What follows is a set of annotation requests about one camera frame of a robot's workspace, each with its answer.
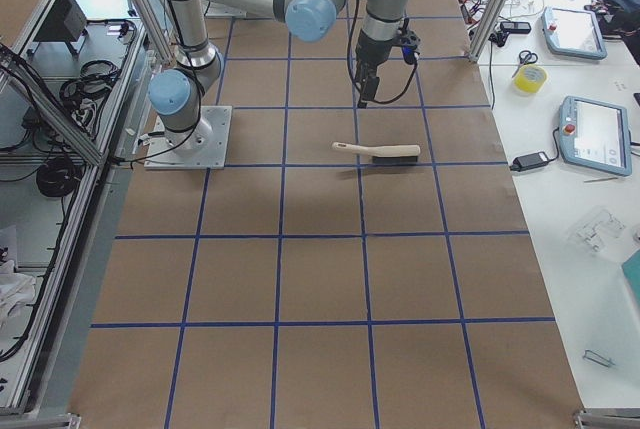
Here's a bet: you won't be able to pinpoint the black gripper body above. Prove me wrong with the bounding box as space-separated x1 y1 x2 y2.
355 31 399 69

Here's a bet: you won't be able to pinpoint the beige hand brush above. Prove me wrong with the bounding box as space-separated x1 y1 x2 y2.
331 141 421 164

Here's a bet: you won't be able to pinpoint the yellow tape roll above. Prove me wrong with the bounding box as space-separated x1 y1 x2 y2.
512 64 547 95

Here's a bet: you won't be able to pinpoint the black power adapter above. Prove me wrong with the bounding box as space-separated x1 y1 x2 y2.
509 151 550 172

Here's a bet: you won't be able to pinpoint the upper blue teach pendant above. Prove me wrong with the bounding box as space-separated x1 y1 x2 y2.
541 7 608 60

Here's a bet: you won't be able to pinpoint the blue teach pendant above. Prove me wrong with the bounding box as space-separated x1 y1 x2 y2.
558 96 632 177
541 7 608 60

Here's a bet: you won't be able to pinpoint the lower blue teach pendant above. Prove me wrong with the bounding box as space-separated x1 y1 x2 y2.
558 96 632 177

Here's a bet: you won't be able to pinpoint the white cloth rag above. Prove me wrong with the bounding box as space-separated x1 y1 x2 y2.
0 223 36 335

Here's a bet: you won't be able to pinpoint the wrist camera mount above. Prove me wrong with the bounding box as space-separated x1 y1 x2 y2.
398 17 421 65

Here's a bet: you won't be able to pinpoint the aluminium frame post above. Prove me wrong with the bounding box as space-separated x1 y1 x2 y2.
468 0 506 63

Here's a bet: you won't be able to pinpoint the black handled scissors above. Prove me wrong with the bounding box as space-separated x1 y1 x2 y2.
512 49 538 77

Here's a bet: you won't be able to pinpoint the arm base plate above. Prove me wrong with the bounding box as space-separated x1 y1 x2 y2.
144 106 232 170

